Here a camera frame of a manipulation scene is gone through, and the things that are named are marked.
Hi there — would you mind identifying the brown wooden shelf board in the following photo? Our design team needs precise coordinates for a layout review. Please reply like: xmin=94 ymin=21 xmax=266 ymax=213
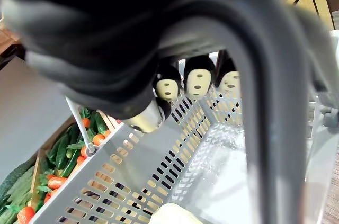
xmin=0 ymin=20 xmax=27 ymax=70

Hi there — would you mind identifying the wooden vegetable crate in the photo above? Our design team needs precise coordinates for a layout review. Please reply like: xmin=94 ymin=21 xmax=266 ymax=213
xmin=26 ymin=109 xmax=122 ymax=210

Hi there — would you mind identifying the smooth dark green cucumber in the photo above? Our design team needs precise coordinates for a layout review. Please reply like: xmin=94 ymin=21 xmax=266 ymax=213
xmin=67 ymin=123 xmax=80 ymax=145
xmin=47 ymin=133 xmax=70 ymax=171
xmin=60 ymin=149 xmax=82 ymax=178
xmin=94 ymin=112 xmax=108 ymax=133

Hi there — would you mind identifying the pale white vegetable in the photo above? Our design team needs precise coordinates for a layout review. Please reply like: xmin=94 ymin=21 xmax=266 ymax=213
xmin=149 ymin=202 xmax=203 ymax=224

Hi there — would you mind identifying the grey plastic shopping basket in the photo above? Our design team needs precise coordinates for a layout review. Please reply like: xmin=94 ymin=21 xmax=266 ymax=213
xmin=29 ymin=51 xmax=339 ymax=224

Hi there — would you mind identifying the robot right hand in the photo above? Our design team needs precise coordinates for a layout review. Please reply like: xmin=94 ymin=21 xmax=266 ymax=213
xmin=0 ymin=0 xmax=295 ymax=132

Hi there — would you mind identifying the wide grey basket handle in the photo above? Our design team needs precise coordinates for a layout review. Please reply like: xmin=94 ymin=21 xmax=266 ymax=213
xmin=158 ymin=0 xmax=339 ymax=224

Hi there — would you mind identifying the bumpy light green cucumber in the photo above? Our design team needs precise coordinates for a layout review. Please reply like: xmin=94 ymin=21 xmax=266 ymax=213
xmin=0 ymin=202 xmax=19 ymax=224
xmin=0 ymin=162 xmax=35 ymax=195
xmin=5 ymin=175 xmax=37 ymax=209

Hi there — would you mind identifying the thin grey basket handle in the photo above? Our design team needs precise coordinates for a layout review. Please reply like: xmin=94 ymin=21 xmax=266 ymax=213
xmin=65 ymin=96 xmax=96 ymax=157

